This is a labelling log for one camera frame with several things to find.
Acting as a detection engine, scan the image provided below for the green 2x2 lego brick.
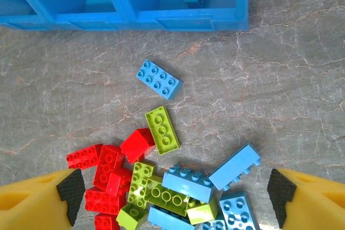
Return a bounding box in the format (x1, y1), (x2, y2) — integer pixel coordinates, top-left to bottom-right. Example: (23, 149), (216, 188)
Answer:
(185, 194), (219, 226)
(115, 202), (149, 230)

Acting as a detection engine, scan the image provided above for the blue 2x2 lego brick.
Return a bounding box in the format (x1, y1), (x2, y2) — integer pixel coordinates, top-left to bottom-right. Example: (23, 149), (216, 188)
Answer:
(199, 218), (227, 230)

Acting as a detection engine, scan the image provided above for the blue three-compartment plastic bin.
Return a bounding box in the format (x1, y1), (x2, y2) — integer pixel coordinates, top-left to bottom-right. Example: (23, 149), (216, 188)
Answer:
(0, 0), (256, 32)

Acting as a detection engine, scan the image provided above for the green 2x4 lego brick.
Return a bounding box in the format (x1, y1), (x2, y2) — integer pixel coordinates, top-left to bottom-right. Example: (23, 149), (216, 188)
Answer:
(126, 161), (157, 208)
(143, 175), (192, 217)
(144, 106), (181, 157)

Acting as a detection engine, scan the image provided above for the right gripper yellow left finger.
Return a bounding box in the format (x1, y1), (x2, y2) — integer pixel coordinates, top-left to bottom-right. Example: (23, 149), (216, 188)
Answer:
(0, 168), (86, 230)

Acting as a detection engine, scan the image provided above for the red 2x2 lego brick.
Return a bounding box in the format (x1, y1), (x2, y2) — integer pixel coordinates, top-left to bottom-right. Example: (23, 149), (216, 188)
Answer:
(106, 167), (133, 198)
(93, 212), (121, 230)
(119, 128), (157, 164)

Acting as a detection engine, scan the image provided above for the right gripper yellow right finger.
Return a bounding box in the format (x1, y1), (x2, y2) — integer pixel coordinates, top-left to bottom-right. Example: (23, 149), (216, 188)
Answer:
(266, 168), (345, 230)

